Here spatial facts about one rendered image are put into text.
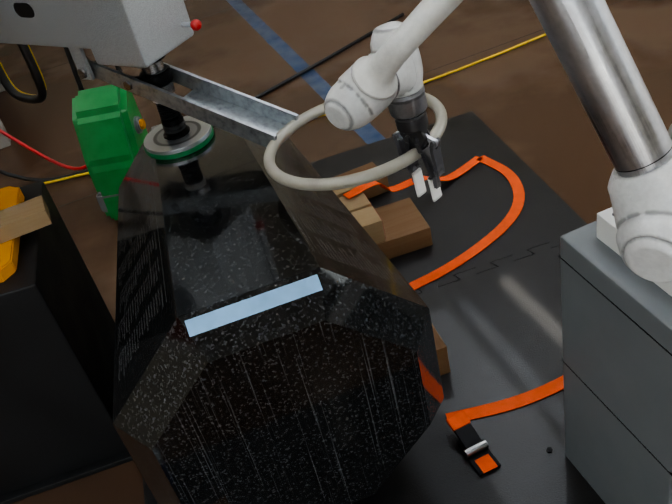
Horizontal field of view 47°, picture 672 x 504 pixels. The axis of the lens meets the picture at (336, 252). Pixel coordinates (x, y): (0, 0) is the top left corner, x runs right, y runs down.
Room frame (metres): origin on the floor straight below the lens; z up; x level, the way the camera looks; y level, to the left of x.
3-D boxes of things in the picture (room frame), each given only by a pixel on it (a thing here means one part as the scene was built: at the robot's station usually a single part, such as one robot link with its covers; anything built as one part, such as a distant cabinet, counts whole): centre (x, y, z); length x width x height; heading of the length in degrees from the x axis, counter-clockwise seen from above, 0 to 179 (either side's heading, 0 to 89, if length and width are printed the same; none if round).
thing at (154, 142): (2.18, 0.38, 0.85); 0.21 x 0.21 x 0.01
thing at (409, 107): (1.59, -0.24, 1.07); 0.09 x 0.09 x 0.06
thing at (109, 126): (3.34, 0.87, 0.43); 0.35 x 0.35 x 0.87; 82
